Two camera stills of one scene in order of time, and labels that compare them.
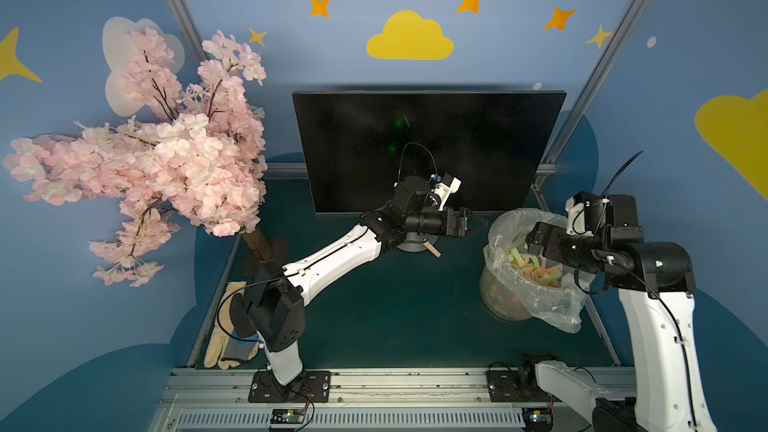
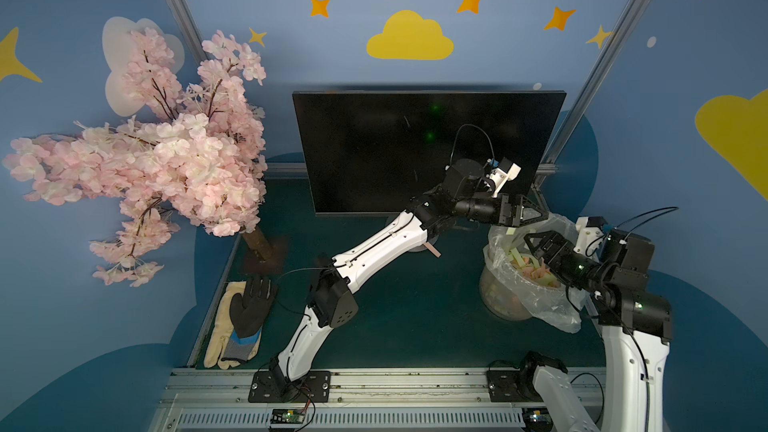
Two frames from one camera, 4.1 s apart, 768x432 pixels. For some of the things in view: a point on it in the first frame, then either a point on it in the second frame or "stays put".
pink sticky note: (432, 249) stays put
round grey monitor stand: (414, 242) stays put
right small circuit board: (537, 418) stays put
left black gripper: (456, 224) -> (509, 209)
